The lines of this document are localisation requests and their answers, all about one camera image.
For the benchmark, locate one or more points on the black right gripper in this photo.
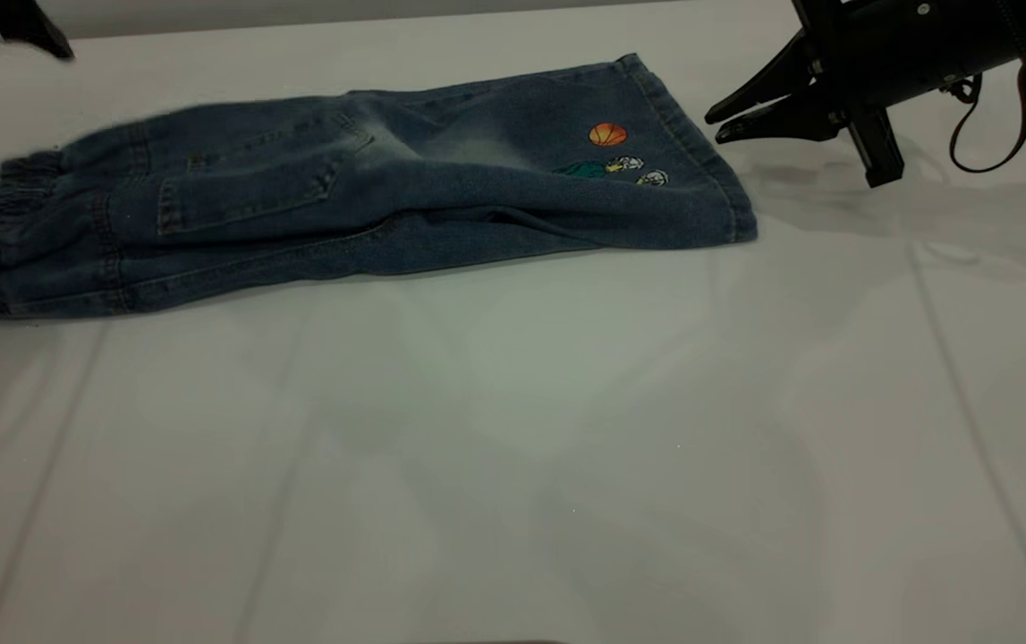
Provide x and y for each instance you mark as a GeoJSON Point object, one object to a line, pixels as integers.
{"type": "Point", "coordinates": [915, 40]}

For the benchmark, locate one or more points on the blue denim children's pants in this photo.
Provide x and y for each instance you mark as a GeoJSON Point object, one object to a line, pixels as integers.
{"type": "Point", "coordinates": [298, 197]}

